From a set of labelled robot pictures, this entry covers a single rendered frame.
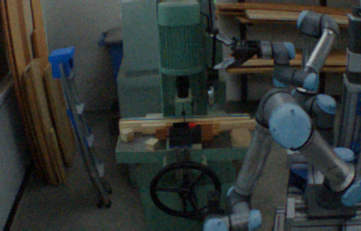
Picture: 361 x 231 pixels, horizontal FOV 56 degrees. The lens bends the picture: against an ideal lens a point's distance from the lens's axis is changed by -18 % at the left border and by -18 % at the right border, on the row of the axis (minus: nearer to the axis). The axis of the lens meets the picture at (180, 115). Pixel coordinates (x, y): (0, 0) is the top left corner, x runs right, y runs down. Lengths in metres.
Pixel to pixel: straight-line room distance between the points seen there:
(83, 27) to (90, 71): 0.50
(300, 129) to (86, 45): 3.27
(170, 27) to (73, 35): 2.59
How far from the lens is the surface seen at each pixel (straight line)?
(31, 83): 2.86
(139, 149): 1.74
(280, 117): 1.05
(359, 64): 1.55
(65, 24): 4.10
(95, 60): 4.14
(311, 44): 1.87
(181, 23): 1.58
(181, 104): 1.74
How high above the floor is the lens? 1.78
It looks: 26 degrees down
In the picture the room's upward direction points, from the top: 3 degrees counter-clockwise
